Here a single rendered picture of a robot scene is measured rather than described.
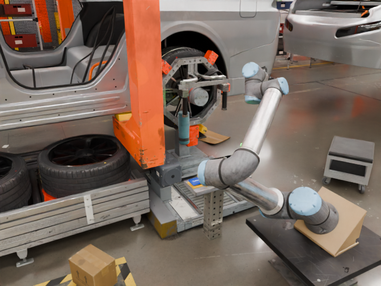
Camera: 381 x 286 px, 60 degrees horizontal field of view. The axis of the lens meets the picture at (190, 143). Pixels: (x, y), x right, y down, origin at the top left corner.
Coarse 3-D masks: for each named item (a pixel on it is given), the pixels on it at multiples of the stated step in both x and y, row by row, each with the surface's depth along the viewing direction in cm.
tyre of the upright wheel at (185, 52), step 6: (168, 48) 265; (174, 48) 262; (180, 48) 258; (186, 48) 257; (162, 54) 258; (168, 54) 252; (174, 54) 251; (180, 54) 254; (186, 54) 256; (192, 54) 258; (198, 54) 261; (204, 54) 264; (168, 60) 251; (216, 66) 273; (168, 120) 270; (168, 126) 273; (174, 126) 274
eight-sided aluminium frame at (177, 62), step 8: (200, 56) 259; (176, 64) 246; (184, 64) 249; (208, 64) 259; (168, 80) 248; (216, 88) 272; (216, 96) 274; (216, 104) 277; (168, 112) 258; (208, 112) 275; (176, 120) 264; (192, 120) 271; (200, 120) 274
